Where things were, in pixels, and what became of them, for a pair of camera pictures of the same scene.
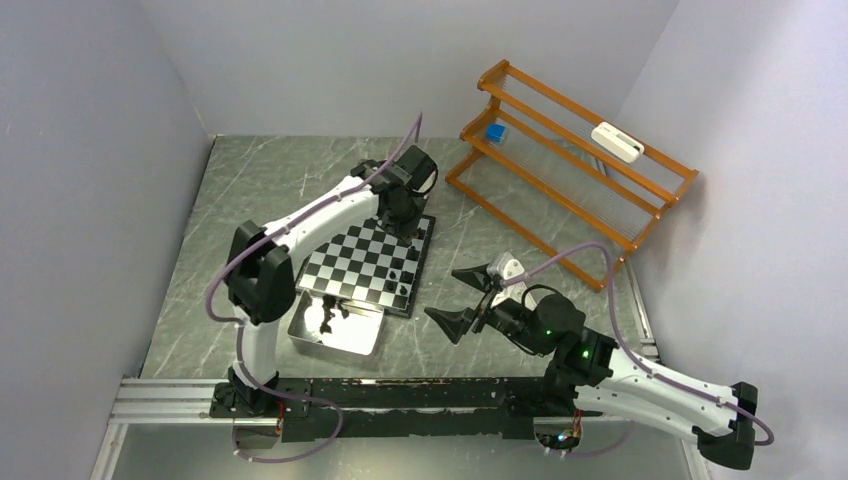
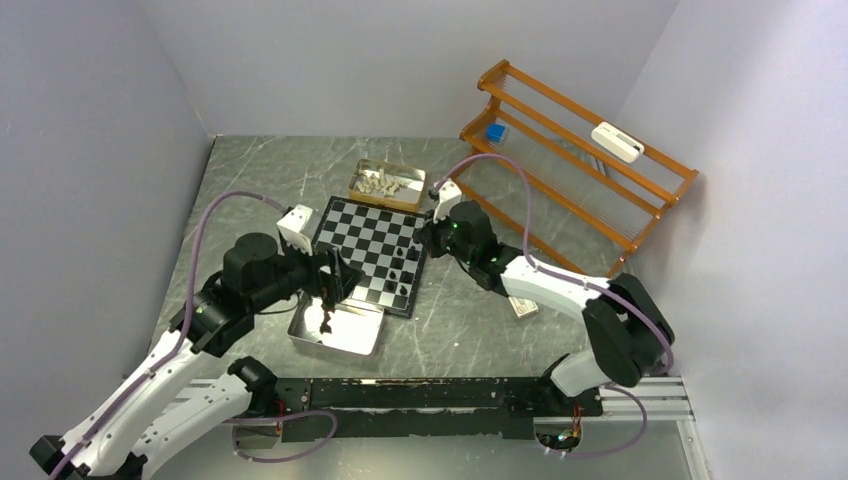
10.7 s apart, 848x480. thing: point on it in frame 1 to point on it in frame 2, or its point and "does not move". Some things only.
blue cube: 494,132 does not move
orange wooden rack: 577,188 does not move
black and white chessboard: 370,264 does not move
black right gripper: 454,324 to 427,233
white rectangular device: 617,142 does not move
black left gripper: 408,231 to 345,274
